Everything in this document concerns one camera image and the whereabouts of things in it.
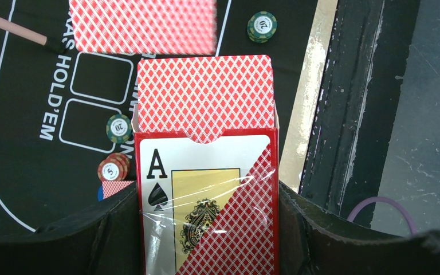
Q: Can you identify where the single red poker chip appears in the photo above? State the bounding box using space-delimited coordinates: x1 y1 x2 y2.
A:
97 153 131 181

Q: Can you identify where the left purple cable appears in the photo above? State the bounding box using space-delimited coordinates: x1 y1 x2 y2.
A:
347 196 418 235

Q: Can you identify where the single green poker chip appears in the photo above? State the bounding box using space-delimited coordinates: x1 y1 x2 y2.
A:
106 114 132 144

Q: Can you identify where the pink music stand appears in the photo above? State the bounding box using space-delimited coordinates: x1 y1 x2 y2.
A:
0 17 65 54

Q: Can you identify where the black poker table mat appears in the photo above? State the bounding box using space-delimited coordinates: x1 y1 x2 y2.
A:
0 0 320 240

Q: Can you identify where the single playing card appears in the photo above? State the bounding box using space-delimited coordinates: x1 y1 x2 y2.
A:
101 180 134 199

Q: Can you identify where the playing card deck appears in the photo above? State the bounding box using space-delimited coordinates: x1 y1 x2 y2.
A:
133 55 280 274

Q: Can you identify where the blue small blind button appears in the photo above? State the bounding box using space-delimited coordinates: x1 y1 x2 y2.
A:
97 186 104 201

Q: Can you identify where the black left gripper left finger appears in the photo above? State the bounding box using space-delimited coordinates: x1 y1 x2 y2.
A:
0 184 143 274

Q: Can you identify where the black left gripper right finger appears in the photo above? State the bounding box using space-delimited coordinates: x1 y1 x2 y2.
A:
278 183 440 274

